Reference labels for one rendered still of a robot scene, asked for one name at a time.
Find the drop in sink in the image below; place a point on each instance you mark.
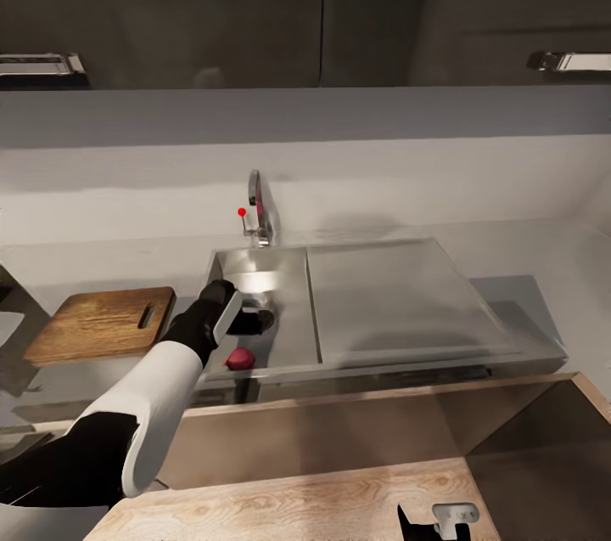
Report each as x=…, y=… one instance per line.
x=349, y=305

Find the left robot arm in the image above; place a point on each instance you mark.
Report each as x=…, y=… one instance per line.
x=117, y=446

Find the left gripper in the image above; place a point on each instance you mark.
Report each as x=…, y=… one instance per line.
x=248, y=324

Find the vidalia onion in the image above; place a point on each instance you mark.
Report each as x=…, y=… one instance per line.
x=240, y=359

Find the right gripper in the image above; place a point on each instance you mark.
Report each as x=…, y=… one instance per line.
x=417, y=532

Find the cutting board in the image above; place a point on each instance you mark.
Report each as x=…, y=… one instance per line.
x=102, y=324

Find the cabinet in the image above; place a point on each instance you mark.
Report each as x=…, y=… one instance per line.
x=460, y=43
x=61, y=45

